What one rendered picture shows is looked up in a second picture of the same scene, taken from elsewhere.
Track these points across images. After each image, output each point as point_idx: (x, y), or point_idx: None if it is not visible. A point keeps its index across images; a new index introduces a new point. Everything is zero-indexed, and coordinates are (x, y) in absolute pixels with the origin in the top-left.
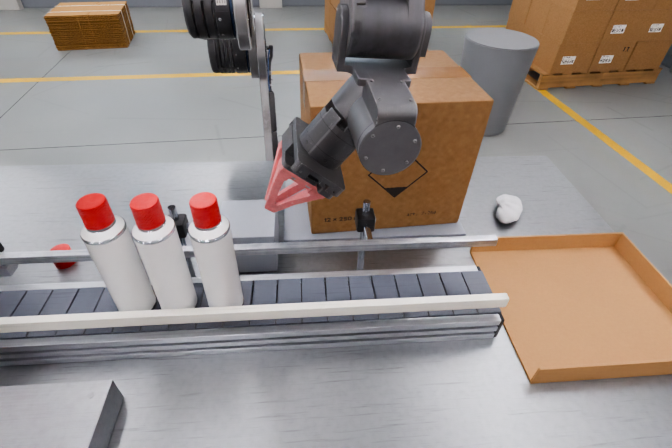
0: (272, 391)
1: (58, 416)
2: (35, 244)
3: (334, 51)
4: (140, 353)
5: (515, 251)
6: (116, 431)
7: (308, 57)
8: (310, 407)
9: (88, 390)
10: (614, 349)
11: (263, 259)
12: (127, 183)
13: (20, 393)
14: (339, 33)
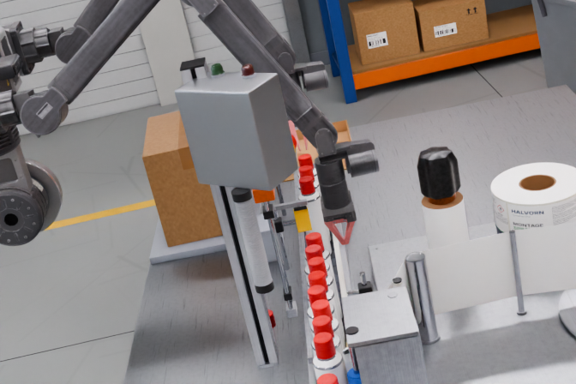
0: (365, 225)
1: (387, 252)
2: (247, 348)
3: (285, 70)
4: (347, 262)
5: None
6: None
7: (153, 152)
8: (372, 214)
9: (374, 249)
10: None
11: (281, 233)
12: (167, 336)
13: (377, 267)
14: (290, 60)
